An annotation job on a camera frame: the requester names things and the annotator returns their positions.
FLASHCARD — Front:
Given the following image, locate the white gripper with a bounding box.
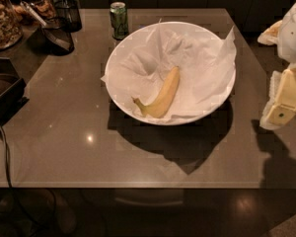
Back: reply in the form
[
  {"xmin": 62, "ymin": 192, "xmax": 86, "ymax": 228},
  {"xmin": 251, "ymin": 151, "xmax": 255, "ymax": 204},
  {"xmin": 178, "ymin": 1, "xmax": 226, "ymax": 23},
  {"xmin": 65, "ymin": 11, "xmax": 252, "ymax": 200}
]
[{"xmin": 258, "ymin": 2, "xmax": 296, "ymax": 130}]

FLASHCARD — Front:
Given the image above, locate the yellow banana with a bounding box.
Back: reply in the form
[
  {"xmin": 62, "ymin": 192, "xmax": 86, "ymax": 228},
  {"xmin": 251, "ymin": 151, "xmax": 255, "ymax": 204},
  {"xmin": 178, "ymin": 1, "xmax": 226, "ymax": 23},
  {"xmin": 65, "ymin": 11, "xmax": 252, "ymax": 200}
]
[{"xmin": 132, "ymin": 66, "xmax": 180, "ymax": 119}]

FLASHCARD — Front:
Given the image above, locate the white bowl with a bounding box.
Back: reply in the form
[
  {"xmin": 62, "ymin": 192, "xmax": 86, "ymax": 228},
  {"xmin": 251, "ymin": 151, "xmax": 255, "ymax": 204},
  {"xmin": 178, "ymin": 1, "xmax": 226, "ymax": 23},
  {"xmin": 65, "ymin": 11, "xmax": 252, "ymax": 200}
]
[{"xmin": 104, "ymin": 21, "xmax": 237, "ymax": 126}]

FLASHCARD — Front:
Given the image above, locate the white paper liner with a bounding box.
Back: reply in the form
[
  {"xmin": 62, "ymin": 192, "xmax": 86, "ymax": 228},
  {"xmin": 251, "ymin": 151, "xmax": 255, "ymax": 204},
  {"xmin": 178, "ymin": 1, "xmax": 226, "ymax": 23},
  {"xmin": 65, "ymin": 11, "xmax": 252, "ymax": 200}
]
[{"xmin": 101, "ymin": 18, "xmax": 238, "ymax": 122}]

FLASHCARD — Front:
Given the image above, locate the green soda can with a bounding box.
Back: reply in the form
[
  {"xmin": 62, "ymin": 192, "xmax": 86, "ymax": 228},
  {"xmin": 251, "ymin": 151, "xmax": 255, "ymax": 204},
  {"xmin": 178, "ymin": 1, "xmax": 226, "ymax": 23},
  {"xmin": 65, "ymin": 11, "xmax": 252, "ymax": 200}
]
[{"xmin": 110, "ymin": 2, "xmax": 129, "ymax": 40}]

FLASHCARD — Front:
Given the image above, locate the black mesh cup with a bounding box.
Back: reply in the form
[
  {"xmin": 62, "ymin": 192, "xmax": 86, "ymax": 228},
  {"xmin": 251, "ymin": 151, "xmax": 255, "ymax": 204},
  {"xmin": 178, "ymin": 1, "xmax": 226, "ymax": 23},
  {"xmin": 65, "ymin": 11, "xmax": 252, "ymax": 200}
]
[{"xmin": 55, "ymin": 0, "xmax": 82, "ymax": 33}]

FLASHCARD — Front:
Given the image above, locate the glass jar of snacks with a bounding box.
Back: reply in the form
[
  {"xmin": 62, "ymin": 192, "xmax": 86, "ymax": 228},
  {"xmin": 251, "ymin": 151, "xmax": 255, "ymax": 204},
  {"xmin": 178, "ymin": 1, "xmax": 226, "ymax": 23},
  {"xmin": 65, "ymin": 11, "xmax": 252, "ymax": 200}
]
[{"xmin": 13, "ymin": 0, "xmax": 57, "ymax": 26}]

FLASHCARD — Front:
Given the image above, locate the glass jar of nuts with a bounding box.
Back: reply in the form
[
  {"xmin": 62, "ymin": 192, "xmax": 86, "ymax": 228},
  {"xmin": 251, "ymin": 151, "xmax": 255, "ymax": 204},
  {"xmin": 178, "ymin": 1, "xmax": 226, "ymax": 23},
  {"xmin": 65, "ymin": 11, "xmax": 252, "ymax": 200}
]
[{"xmin": 0, "ymin": 0, "xmax": 23, "ymax": 50}]

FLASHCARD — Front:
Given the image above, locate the black cable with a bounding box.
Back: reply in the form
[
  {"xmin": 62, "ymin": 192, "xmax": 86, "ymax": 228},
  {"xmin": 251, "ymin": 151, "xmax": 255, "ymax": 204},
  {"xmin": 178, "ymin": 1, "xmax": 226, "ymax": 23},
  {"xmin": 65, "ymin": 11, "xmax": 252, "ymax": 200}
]
[{"xmin": 0, "ymin": 111, "xmax": 14, "ymax": 190}]

